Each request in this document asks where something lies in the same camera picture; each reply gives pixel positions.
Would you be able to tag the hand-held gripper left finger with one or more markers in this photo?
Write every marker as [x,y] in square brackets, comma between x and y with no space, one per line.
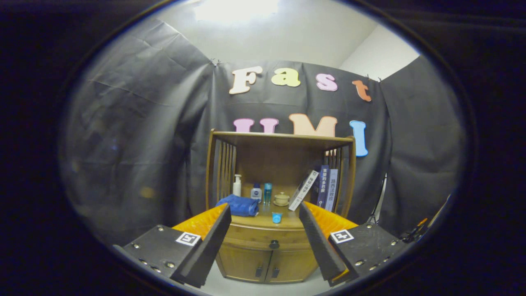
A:
[211,246]

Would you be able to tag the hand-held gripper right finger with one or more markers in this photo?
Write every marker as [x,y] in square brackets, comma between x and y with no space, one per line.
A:
[317,242]

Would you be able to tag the white and blue tube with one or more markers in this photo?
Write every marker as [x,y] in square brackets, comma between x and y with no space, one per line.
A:
[277,218]

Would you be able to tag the wooden drawer with black knob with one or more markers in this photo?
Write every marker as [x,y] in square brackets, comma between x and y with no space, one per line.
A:
[263,234]

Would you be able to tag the wooden countertop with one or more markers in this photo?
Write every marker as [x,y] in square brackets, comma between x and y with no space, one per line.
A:
[294,218]

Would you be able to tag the wooden cabinet door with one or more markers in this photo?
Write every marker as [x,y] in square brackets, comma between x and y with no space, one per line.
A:
[291,265]
[242,261]

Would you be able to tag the wooden cabinet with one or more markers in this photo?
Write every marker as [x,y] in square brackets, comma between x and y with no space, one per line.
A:
[283,142]

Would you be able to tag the blue folded towel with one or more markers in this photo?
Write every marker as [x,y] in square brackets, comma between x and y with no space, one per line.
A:
[240,205]

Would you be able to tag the white book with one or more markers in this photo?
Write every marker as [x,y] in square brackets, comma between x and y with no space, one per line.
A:
[304,190]

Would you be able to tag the pale lilac book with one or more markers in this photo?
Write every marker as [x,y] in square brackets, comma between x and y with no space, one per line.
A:
[332,189]

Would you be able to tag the beige lidded teacup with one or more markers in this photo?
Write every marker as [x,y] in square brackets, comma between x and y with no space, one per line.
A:
[281,199]

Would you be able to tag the dark blue book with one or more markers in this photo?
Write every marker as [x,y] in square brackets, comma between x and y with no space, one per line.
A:
[323,185]

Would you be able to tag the white pump bottle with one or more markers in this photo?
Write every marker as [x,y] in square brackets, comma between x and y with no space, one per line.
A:
[237,189]

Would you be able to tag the white bottle with blue cap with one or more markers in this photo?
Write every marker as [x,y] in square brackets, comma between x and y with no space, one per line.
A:
[256,194]

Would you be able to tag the clear blue bottle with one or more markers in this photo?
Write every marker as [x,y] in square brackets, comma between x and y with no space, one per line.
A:
[267,193]

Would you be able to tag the black tripod stand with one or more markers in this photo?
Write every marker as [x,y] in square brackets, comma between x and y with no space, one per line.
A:
[380,197]

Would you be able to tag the black and orange clamp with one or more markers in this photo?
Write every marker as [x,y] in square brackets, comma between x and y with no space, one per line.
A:
[423,222]

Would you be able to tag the black backdrop cloth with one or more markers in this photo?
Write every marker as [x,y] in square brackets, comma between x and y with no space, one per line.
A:
[131,123]

